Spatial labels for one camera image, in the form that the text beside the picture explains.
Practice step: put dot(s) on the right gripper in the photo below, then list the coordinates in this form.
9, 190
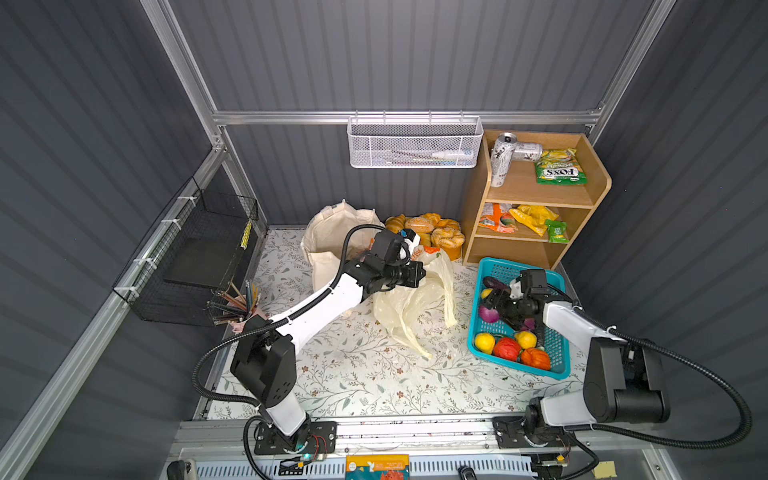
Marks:
498, 300

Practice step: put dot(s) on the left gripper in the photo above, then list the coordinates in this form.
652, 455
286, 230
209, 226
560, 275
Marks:
416, 270

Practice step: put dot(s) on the purple onion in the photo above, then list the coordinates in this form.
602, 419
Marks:
488, 315
529, 324

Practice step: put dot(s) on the yellow plastic grocery bag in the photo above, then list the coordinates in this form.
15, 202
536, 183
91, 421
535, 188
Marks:
399, 310

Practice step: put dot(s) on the canvas tote bag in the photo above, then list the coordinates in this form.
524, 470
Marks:
323, 239

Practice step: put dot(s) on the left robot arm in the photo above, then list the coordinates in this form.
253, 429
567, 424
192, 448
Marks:
264, 361

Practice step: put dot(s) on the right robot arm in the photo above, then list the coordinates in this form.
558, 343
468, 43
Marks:
623, 382

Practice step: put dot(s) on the yellow fruit centre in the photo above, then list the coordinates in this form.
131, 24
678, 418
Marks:
526, 340

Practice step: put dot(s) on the yellow fruit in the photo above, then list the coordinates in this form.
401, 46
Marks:
526, 340
485, 343

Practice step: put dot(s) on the braided bread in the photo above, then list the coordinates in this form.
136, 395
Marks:
396, 224

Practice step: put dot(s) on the teal plastic basket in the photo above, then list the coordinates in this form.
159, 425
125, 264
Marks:
498, 335

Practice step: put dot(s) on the red tomato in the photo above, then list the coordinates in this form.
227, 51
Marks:
507, 349

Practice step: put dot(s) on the sugared bun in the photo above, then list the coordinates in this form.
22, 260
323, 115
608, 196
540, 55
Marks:
420, 225

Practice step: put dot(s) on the yellow fruit bottom left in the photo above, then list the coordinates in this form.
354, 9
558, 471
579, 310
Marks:
485, 343

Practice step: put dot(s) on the orange pumpkin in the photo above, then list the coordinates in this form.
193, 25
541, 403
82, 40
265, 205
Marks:
536, 358

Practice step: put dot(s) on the round sugared bread loaf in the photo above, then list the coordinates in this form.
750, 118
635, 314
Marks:
450, 240

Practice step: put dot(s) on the yellow bread tray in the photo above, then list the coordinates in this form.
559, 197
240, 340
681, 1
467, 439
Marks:
438, 221

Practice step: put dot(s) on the small green packet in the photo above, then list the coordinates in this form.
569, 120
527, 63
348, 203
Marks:
557, 231

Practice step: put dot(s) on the yellow snack packet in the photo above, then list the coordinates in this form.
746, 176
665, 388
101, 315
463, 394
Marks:
533, 217

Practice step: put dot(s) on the orange snack packet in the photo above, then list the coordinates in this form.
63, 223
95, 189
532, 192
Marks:
496, 217

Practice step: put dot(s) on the wooden shelf unit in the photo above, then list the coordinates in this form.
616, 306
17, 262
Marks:
575, 205

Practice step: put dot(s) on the toothpaste tube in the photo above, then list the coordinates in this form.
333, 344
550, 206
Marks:
457, 156

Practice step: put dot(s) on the green candy bag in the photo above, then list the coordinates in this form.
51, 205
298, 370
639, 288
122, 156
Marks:
560, 167

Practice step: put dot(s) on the lying white can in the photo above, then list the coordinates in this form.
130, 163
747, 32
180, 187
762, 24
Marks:
524, 151

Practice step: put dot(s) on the pink pencil cup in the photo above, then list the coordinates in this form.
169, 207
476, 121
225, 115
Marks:
234, 306

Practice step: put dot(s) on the tall white energy can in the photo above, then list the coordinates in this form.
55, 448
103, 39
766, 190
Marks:
501, 156

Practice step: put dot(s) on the teal orange card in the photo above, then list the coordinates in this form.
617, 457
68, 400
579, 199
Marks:
377, 467

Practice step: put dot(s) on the white wire wall basket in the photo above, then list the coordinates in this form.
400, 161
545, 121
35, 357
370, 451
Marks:
407, 141

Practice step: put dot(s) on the black wire wall basket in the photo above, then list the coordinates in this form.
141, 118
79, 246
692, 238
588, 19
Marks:
203, 242

